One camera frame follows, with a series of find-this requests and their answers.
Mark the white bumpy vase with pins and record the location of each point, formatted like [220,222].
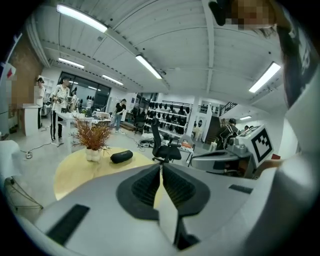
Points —
[93,155]

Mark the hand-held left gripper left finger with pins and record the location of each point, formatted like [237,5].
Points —
[100,212]

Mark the white upholstered seat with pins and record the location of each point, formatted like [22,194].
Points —
[8,155]

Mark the round yellow table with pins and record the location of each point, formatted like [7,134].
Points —
[75,172]

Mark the person's right forearm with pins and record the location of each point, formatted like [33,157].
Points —
[272,163]

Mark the person's white and black shirt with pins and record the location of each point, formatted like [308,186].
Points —
[302,125]

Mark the black glasses case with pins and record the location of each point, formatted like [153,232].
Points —
[121,156]

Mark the black head-worn camera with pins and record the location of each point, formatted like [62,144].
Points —
[220,11]

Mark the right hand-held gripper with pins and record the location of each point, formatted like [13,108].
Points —
[240,150]

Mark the white pedestal counter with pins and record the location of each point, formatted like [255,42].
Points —
[31,120]

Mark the black office chair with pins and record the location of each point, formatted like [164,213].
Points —
[140,122]
[163,150]

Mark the white standing desk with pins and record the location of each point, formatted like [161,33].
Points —
[67,117]

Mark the dark staircase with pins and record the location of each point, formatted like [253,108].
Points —
[212,127]

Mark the long ceiling light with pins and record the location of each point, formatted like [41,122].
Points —
[71,63]
[112,79]
[245,117]
[265,77]
[81,17]
[148,66]

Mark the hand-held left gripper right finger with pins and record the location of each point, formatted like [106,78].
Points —
[215,200]

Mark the dried orange plant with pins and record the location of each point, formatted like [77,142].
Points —
[92,136]

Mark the rack of black caps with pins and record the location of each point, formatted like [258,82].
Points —
[167,117]

